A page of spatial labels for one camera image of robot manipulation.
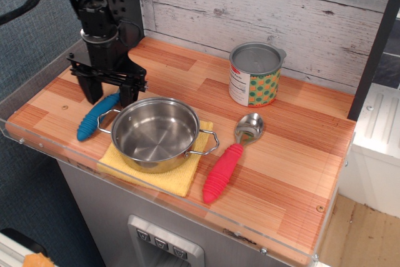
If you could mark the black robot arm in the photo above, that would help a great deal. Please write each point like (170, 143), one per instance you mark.
(110, 29)

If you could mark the yellow cloth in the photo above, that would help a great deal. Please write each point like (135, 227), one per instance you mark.
(176, 181)

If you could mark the red handled metal spoon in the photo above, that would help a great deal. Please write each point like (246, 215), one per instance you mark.
(248, 130)

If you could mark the grey toy fridge cabinet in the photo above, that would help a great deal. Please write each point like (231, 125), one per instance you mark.
(106, 204)

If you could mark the toy food can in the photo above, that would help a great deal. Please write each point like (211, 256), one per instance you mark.
(255, 71)

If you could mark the dark right frame post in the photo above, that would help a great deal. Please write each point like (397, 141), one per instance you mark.
(373, 60)

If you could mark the blue handled metal fork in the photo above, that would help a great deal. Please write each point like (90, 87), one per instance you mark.
(89, 123)

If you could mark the silver dispenser panel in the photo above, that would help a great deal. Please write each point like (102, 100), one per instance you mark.
(156, 246)

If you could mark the orange object at corner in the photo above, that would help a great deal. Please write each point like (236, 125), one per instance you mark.
(37, 260)

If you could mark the stainless steel pot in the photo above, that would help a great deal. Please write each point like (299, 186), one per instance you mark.
(156, 135)

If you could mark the black vertical post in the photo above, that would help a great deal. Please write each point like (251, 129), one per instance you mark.
(131, 22)

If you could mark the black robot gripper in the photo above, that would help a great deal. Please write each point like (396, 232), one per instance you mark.
(106, 60)

